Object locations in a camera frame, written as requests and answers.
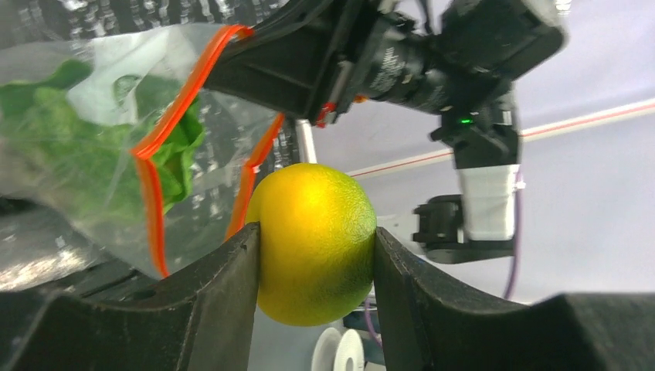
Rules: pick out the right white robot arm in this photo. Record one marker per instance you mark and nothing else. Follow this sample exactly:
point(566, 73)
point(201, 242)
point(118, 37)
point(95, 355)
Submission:
point(481, 49)

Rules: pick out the green yellow mango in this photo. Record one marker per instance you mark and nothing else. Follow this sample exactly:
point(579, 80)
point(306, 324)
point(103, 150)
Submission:
point(317, 236)

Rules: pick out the green lettuce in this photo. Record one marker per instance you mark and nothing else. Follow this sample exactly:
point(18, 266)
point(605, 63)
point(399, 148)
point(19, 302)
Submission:
point(89, 163)

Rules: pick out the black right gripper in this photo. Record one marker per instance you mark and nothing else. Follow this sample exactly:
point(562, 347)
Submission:
point(312, 59)

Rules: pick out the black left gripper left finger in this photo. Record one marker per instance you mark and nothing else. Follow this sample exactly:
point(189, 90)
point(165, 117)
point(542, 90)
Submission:
point(111, 317)

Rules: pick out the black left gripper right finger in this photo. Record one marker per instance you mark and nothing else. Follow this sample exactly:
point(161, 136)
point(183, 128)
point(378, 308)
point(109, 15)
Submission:
point(432, 321)

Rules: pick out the clear zip bag orange zipper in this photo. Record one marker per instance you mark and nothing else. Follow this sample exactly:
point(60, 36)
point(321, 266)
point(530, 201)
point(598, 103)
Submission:
point(195, 165)

